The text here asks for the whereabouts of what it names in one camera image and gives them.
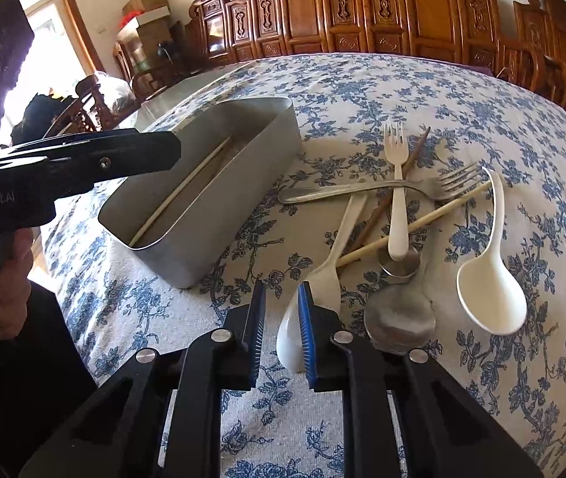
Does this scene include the light bamboo chopstick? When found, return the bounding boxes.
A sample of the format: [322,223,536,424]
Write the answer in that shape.
[336,181,491,268]
[128,136,232,248]

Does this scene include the white plastic soup spoon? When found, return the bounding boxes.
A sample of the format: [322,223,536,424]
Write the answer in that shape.
[456,169,527,335]

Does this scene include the cream long plastic spoon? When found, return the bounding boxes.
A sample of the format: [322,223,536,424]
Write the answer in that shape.
[277,192,368,373]

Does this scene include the stainless steel fork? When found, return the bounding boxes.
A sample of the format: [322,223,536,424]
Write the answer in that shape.
[277,163,483,204]

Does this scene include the person left hand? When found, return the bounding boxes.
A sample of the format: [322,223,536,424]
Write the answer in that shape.
[0,229,33,340]

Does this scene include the stainless steel spoon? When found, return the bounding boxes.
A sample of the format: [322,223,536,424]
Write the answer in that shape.
[364,267,436,355]

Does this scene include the grey metal utensil tray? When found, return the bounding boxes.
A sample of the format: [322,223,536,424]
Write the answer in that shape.
[98,97,301,288]

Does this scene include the stacked cardboard boxes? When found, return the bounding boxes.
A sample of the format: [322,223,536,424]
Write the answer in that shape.
[116,0,173,70]

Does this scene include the blue floral tablecloth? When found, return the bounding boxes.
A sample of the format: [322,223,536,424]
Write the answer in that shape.
[37,52,566,478]

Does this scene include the cream plastic fork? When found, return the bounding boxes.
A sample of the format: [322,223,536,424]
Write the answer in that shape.
[383,123,409,261]

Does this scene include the carved wooden bench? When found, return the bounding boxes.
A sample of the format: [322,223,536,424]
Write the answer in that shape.
[185,0,500,70]

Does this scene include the carved wooden armchair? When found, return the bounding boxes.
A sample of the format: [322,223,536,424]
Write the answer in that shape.
[496,0,566,125]

